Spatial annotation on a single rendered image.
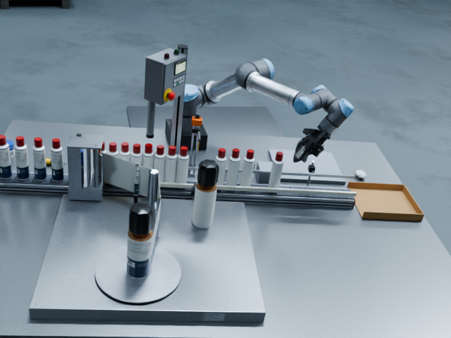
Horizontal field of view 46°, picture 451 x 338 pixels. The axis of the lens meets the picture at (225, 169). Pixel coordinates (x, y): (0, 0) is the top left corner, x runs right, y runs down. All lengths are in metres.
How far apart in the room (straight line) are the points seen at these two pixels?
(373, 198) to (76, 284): 1.52
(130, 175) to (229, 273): 0.63
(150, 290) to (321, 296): 0.65
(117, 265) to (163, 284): 0.19
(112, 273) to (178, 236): 0.34
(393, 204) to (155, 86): 1.31
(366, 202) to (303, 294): 0.78
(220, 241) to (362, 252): 0.63
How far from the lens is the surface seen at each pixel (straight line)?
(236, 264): 2.10
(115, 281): 1.98
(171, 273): 2.02
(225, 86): 2.77
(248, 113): 3.41
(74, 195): 2.38
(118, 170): 2.36
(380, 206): 2.74
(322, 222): 2.51
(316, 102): 2.33
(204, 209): 2.19
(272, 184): 2.52
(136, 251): 1.90
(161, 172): 2.43
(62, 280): 2.02
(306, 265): 2.25
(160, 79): 2.25
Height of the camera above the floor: 2.26
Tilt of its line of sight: 31 degrees down
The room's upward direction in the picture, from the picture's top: 8 degrees clockwise
